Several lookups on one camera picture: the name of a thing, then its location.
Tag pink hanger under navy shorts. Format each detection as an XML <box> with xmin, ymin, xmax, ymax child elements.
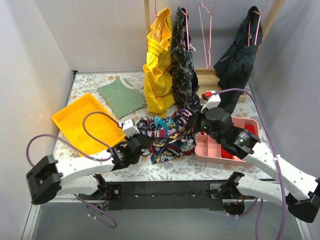
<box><xmin>247</xmin><ymin>0</ymin><xmax>270</xmax><ymax>47</ymax></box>

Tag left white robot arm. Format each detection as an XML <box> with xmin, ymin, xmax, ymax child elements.
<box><xmin>26</xmin><ymin>134</ymin><xmax>152</xmax><ymax>205</ymax></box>

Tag pink divided organiser tray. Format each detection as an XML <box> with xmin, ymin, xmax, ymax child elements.
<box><xmin>194</xmin><ymin>117</ymin><xmax>260</xmax><ymax>167</ymax></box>

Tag yellow shorts on hanger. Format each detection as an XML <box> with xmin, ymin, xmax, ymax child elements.
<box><xmin>143</xmin><ymin>7</ymin><xmax>175</xmax><ymax>118</ymax></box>

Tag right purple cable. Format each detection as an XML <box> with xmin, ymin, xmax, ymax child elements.
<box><xmin>214</xmin><ymin>87</ymin><xmax>287</xmax><ymax>240</ymax></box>

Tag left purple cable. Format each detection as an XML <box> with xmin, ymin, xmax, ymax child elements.
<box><xmin>26</xmin><ymin>111</ymin><xmax>126</xmax><ymax>229</ymax></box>

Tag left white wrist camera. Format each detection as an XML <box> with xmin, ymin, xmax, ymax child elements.
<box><xmin>121</xmin><ymin>118</ymin><xmax>140</xmax><ymax>138</ymax></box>

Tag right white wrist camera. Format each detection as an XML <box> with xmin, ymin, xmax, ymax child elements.
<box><xmin>201</xmin><ymin>90</ymin><xmax>221</xmax><ymax>113</ymax></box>

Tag yellow plastic tray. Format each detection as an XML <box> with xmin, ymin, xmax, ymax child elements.
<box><xmin>52</xmin><ymin>93</ymin><xmax>125</xmax><ymax>155</ymax></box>

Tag colourful comic print shorts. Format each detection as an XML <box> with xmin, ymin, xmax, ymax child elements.
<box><xmin>137</xmin><ymin>108</ymin><xmax>196</xmax><ymax>164</ymax></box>

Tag purple cable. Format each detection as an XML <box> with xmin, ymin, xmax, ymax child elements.
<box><xmin>214</xmin><ymin>87</ymin><xmax>287</xmax><ymax>240</ymax></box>
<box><xmin>26</xmin><ymin>111</ymin><xmax>126</xmax><ymax>229</ymax></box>

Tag green striped folded shirt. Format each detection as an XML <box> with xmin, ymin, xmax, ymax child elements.
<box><xmin>97</xmin><ymin>77</ymin><xmax>147</xmax><ymax>119</ymax></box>

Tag pink hanger under yellow shorts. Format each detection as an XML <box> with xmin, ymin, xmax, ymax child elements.
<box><xmin>152</xmin><ymin>0</ymin><xmax>160</xmax><ymax>40</ymax></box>

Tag empty pink wire hanger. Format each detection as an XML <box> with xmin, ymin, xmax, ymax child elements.
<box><xmin>198</xmin><ymin>0</ymin><xmax>218</xmax><ymax>70</ymax></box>

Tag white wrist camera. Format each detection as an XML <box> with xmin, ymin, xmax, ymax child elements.
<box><xmin>121</xmin><ymin>118</ymin><xmax>140</xmax><ymax>138</ymax></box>
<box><xmin>201</xmin><ymin>90</ymin><xmax>221</xmax><ymax>113</ymax></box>

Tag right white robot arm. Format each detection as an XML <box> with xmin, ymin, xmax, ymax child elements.
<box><xmin>187</xmin><ymin>107</ymin><xmax>320</xmax><ymax>223</ymax></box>

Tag red cloth front compartment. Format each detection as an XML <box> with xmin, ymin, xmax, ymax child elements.
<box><xmin>221</xmin><ymin>147</ymin><xmax>233</xmax><ymax>159</ymax></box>

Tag red folded cloth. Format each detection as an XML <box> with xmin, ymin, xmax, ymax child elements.
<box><xmin>244</xmin><ymin>124</ymin><xmax>256</xmax><ymax>135</ymax></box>

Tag wooden clothes rack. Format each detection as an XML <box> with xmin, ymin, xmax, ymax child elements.
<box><xmin>143</xmin><ymin>0</ymin><xmax>286</xmax><ymax>103</ymax></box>

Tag pink hanger under leaf shorts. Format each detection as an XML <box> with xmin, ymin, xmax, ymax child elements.
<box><xmin>183</xmin><ymin>0</ymin><xmax>190</xmax><ymax>52</ymax></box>

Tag dark leaf print shorts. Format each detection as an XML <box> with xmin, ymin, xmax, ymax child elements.
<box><xmin>171</xmin><ymin>7</ymin><xmax>200</xmax><ymax>112</ymax></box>

